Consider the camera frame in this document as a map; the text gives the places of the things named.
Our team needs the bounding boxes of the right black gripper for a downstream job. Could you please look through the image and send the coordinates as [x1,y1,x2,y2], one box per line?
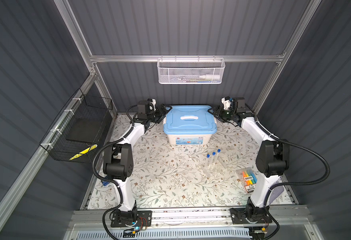
[207,106,235,123]

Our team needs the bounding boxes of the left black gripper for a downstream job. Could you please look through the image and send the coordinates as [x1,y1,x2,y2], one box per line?
[147,104,172,124]

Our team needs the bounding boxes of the blue plastic bin lid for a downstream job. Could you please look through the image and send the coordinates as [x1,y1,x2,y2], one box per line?
[163,105,217,135]

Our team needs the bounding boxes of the white plastic storage bin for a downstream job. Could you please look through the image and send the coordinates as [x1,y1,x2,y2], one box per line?
[166,134,213,145]

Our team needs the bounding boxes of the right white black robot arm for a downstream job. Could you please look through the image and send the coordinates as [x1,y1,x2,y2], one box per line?
[208,97,289,224]

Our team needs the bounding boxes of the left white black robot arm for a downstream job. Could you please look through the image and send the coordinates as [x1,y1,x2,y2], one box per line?
[103,99,172,223]

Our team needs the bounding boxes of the white bottle in basket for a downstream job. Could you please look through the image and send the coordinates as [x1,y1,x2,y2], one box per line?
[199,75,221,81]

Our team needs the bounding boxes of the clear plastic well plate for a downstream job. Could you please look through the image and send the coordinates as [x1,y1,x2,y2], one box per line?
[202,157,229,179]

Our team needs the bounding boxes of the floral patterned table mat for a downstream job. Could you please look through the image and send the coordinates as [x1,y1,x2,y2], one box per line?
[87,112,293,210]

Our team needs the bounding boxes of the pack of coloured markers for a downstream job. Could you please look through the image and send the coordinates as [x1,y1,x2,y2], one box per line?
[235,168,257,194]

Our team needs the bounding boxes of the grey cloth roll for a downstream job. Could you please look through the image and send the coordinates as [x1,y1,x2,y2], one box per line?
[267,186,284,206]

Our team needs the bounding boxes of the white wire mesh basket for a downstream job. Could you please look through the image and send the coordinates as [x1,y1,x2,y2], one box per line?
[157,58,225,85]

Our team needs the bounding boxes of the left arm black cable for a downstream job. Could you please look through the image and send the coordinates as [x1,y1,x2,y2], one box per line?
[92,104,140,240]

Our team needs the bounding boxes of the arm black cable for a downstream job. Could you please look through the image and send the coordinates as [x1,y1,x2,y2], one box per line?
[245,103,331,208]
[92,104,140,240]

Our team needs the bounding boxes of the black wire wall basket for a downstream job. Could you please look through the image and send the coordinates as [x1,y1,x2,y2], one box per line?
[40,87,113,163]

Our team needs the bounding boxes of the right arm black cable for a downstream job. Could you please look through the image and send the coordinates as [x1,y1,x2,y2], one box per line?
[245,103,331,208]

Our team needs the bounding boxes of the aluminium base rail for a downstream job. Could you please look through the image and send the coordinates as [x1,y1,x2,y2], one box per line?
[67,205,314,231]

